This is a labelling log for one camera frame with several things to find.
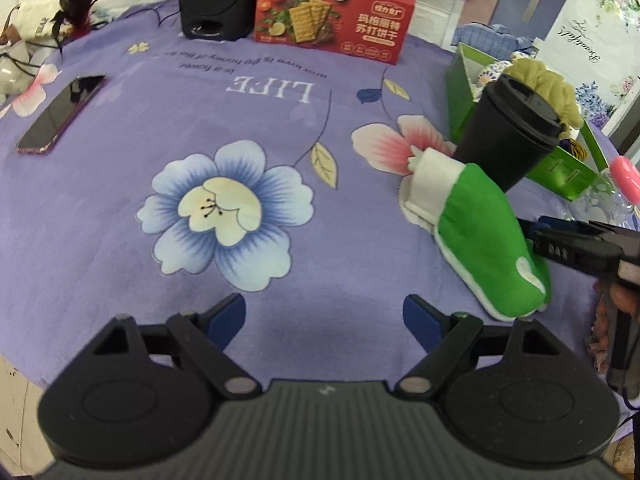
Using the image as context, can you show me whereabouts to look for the olive mesh bath sponge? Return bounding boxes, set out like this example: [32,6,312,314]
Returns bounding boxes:
[500,58,585,133]

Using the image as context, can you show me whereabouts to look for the purple floral blanket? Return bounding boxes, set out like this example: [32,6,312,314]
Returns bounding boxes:
[0,0,640,411]

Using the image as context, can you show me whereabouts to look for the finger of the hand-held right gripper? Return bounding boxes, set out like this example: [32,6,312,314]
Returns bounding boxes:
[537,216,640,247]
[517,217,623,276]

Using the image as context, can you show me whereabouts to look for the dark feather decoration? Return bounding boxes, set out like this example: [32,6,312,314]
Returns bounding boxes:
[52,0,121,51]

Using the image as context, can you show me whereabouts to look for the black coffee cup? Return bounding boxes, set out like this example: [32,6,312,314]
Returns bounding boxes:
[452,74,565,193]

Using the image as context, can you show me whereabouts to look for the person's right hand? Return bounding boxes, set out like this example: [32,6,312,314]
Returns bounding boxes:
[612,282,640,319]

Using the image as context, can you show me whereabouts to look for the smartphone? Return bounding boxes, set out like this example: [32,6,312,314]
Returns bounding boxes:
[16,75,107,155]

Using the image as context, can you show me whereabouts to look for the green white plush sock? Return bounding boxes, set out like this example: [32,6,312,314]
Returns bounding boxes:
[398,147,552,322]

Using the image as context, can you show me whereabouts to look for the red cracker box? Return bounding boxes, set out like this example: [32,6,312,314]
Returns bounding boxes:
[253,0,420,67]

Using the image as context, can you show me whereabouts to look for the floral oven mitt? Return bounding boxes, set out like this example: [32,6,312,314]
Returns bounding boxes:
[475,57,512,87]

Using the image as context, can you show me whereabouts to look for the floral bedding package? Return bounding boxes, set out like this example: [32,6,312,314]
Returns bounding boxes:
[452,0,640,137]

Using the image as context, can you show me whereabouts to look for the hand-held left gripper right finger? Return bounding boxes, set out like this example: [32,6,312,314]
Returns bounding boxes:
[397,294,581,401]

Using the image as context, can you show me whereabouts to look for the glass jar with pink lid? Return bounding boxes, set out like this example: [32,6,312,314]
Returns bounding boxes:
[575,156,640,226]

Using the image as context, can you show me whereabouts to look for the white printed cloth pouch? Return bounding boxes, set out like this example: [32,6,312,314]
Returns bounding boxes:
[0,2,66,44]

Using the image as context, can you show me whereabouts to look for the white glossy ornament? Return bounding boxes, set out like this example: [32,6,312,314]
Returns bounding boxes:
[0,42,37,106]

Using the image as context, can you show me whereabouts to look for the green cardboard box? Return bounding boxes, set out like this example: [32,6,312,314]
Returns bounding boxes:
[446,42,599,202]

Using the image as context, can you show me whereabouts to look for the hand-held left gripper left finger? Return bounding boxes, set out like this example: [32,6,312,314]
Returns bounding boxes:
[75,292,262,401]

